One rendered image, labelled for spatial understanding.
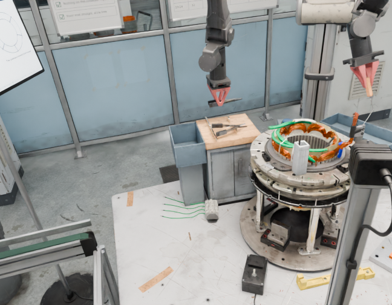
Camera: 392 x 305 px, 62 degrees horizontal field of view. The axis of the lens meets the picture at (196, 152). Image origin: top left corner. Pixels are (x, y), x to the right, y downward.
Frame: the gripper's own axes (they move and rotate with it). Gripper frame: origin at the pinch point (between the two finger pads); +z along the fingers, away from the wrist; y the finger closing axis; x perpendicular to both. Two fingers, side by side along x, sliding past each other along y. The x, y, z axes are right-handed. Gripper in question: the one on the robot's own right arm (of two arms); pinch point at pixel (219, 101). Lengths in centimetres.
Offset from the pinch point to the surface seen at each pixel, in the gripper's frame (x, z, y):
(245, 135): 6.1, 8.9, 11.4
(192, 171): -13.6, 21.4, 9.2
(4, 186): -144, 97, -126
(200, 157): -10.6, 14.2, 11.6
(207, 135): -6.8, 8.8, 7.2
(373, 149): -1, -24, 77
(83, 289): -80, 113, -26
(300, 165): 10.3, 2.7, 42.2
